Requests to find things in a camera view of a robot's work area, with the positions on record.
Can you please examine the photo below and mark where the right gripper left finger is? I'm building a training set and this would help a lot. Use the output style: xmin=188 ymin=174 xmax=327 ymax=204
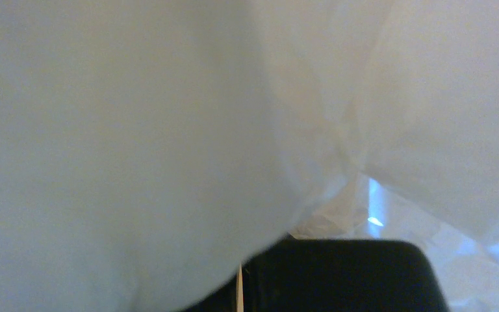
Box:
xmin=183 ymin=273 xmax=238 ymax=312

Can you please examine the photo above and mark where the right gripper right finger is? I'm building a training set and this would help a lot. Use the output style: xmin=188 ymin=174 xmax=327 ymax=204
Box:
xmin=242 ymin=239 xmax=448 ymax=311

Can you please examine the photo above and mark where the pale yellow trash bag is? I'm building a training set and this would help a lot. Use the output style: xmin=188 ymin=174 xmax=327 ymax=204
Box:
xmin=0 ymin=1 xmax=499 ymax=311

